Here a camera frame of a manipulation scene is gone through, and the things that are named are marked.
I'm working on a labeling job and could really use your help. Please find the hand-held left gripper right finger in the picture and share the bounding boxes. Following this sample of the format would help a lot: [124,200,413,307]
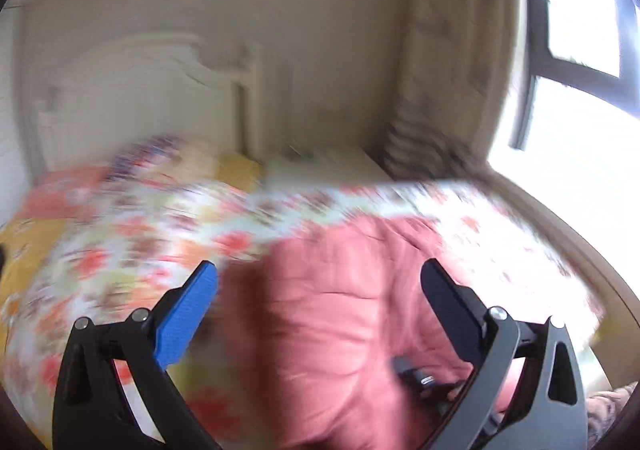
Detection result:
[420,257,590,450]

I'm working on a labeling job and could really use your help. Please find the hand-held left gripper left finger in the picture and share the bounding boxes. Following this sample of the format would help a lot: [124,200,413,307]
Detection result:
[51,260,223,450]

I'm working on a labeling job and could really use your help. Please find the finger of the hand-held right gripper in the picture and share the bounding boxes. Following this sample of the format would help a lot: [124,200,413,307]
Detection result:
[392,355,468,413]

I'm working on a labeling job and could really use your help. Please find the pink quilted jacket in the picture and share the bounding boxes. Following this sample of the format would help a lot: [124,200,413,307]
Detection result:
[225,215,526,450]

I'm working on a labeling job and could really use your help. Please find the floral bed sheet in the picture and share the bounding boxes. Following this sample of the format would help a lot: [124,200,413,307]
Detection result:
[0,170,608,450]

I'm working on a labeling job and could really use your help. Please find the yellow pillow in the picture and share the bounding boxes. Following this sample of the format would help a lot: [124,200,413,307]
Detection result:
[215,153,266,181]

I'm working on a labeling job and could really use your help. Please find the patterned pillow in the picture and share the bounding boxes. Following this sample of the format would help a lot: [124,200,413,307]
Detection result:
[107,135,221,181]

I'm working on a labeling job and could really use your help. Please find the brown patterned cloth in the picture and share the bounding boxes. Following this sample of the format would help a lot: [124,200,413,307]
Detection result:
[586,381,640,448]

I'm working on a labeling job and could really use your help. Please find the white nightstand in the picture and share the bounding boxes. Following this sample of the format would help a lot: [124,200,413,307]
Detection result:
[265,145,393,188]

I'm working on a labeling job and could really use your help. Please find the white bed headboard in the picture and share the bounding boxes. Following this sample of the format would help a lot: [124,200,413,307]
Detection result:
[20,33,266,176]

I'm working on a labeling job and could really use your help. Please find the striped floral curtain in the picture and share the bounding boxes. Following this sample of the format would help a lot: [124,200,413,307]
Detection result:
[382,0,531,181]

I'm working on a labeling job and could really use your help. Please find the dark framed window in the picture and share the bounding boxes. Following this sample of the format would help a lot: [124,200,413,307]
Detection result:
[487,0,640,191]

